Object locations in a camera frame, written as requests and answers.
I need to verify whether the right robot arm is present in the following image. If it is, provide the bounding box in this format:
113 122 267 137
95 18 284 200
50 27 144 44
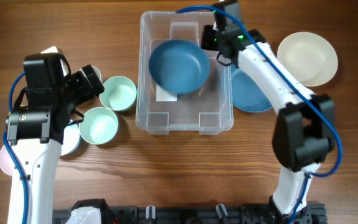
201 1 343 223

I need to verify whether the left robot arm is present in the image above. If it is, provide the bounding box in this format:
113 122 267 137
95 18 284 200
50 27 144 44
2 52 104 223

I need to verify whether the pink bowl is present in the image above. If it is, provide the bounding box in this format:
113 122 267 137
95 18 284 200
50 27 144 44
0 146 14 176

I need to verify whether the clear plastic storage bin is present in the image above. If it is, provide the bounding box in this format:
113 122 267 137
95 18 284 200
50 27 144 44
135 11 234 135

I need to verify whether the light blue bowl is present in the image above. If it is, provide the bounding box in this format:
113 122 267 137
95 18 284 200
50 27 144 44
60 124 81 156

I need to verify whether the blue plate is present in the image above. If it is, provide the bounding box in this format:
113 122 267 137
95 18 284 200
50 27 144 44
149 40 210 95
231 65 272 113

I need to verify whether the green bowl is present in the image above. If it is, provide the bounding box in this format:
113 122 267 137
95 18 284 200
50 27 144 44
79 107 119 145
99 76 137 111

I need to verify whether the blue cable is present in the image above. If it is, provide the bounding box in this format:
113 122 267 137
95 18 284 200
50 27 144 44
2 71 30 224
175 5 344 224

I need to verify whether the right blue cable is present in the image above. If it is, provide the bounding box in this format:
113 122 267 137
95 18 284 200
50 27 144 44
175 5 344 224

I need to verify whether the cream plate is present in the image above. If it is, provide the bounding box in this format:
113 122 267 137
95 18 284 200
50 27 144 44
277 32 339 86

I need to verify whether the grey cup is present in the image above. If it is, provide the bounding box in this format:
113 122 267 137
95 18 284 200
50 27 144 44
91 66 103 83

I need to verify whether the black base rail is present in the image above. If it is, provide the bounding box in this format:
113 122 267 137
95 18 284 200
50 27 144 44
52 202 328 224

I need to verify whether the white label in bin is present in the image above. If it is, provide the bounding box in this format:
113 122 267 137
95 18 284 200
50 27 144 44
155 85 177 102

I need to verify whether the left blue cable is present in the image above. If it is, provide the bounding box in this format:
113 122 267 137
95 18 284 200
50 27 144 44
2 71 30 224

